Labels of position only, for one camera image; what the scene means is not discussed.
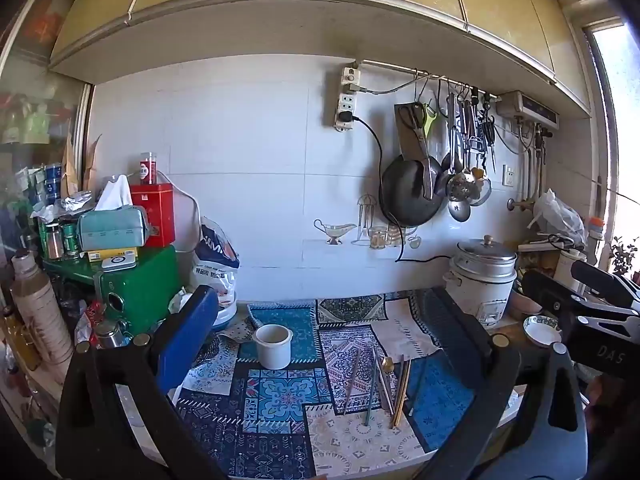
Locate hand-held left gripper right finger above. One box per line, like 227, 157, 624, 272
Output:
415, 287, 588, 480

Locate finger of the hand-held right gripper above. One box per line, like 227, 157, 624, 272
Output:
571, 260, 640, 306
522, 270, 638, 323

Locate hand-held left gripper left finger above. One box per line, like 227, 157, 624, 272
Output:
55, 285, 223, 480

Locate gold spoon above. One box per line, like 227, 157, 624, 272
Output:
381, 356, 397, 413

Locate white cup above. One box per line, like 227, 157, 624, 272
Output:
254, 324, 293, 371

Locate teal chopstick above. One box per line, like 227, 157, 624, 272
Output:
366, 347, 380, 426

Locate grey chopstick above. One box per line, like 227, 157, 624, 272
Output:
348, 349, 362, 408

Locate pink chopstick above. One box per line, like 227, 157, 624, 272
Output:
343, 350, 358, 415

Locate potted plant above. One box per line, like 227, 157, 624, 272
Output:
609, 236, 640, 283

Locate small patterned bowl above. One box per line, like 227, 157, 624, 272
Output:
523, 315, 562, 349

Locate white jar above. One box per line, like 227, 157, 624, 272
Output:
554, 247, 587, 292

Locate bottle with orange cap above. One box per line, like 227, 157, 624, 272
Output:
586, 215, 607, 267

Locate white bowl with plastic wrap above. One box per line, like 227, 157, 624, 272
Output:
167, 289, 239, 332

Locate white rice cooker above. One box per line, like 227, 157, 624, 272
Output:
443, 235, 519, 329

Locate small lidded metal can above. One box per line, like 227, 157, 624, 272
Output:
94, 319, 127, 351

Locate clear plastic bag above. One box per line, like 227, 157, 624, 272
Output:
529, 188, 587, 247

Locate blue and white plastic bag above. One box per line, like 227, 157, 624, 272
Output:
192, 216, 241, 307

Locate small white device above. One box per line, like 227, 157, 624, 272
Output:
99, 254, 137, 273

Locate patchwork patterned mat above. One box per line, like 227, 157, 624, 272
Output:
172, 294, 526, 480

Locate yellow box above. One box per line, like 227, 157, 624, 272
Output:
84, 246, 139, 264

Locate metal faucet pipe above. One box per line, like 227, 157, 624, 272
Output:
506, 124, 551, 212

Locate red tin box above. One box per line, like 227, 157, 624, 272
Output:
128, 183, 176, 249

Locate teal tissue box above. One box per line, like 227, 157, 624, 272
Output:
76, 175, 152, 252

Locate window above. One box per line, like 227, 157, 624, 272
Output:
582, 17, 640, 273

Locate slotted metal skimmer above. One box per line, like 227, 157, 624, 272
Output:
446, 170, 477, 204

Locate beige ribbed flask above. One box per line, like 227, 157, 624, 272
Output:
10, 249, 76, 367

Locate black wok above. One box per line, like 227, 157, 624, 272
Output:
379, 154, 447, 227

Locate green can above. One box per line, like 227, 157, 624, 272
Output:
62, 222, 81, 257

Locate red can with white lid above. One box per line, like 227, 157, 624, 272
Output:
137, 151, 158, 186

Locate crumpled foil bag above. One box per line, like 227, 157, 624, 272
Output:
31, 190, 97, 224

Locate white water heater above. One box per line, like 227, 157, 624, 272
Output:
495, 90, 561, 129

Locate row of hanging kitchen tools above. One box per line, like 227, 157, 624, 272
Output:
447, 85, 498, 173

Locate brown paper bag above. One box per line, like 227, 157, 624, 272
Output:
61, 131, 104, 197

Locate blue tin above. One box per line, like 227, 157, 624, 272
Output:
43, 162, 64, 202

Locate glass cabinet door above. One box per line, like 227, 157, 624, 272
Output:
0, 0, 94, 261

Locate white cable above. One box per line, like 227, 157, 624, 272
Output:
127, 169, 202, 257

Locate green handled scissors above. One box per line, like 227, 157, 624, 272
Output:
400, 101, 439, 161

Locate metal hanging rail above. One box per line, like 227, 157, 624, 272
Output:
356, 58, 501, 101

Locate yellow wall cabinet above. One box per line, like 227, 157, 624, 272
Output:
47, 0, 608, 121

